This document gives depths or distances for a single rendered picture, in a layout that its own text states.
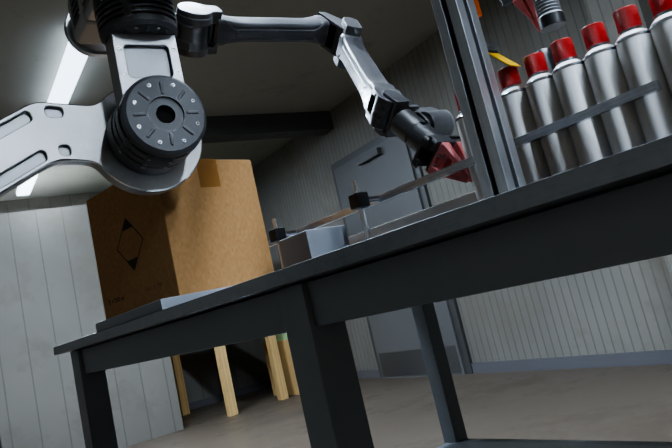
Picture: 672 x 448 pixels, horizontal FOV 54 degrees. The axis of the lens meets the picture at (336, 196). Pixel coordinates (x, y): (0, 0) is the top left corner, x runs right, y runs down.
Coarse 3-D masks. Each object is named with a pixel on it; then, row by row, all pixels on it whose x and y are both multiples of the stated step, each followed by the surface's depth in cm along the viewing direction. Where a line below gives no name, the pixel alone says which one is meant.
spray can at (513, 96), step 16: (512, 80) 108; (512, 96) 107; (512, 112) 107; (528, 112) 106; (512, 128) 107; (528, 128) 106; (528, 144) 105; (528, 160) 105; (544, 160) 105; (528, 176) 105; (544, 176) 104
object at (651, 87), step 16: (656, 80) 88; (624, 96) 91; (640, 96) 89; (592, 112) 95; (544, 128) 101; (560, 128) 99; (464, 160) 114; (432, 176) 120; (400, 192) 126; (320, 224) 146
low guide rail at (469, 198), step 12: (444, 204) 128; (456, 204) 125; (468, 204) 123; (408, 216) 135; (420, 216) 133; (432, 216) 130; (372, 228) 144; (384, 228) 141; (396, 228) 138; (360, 240) 147
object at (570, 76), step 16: (560, 48) 101; (560, 64) 100; (576, 64) 99; (560, 80) 100; (576, 80) 99; (560, 96) 101; (576, 96) 98; (592, 96) 98; (576, 112) 98; (576, 128) 98; (592, 128) 97; (576, 144) 99; (592, 144) 97; (608, 144) 97; (592, 160) 97
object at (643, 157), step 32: (608, 160) 49; (640, 160) 47; (512, 192) 56; (544, 192) 54; (576, 192) 52; (416, 224) 65; (448, 224) 62; (480, 224) 60; (320, 256) 78; (352, 256) 73; (384, 256) 75; (256, 288) 89; (160, 320) 114; (64, 352) 161
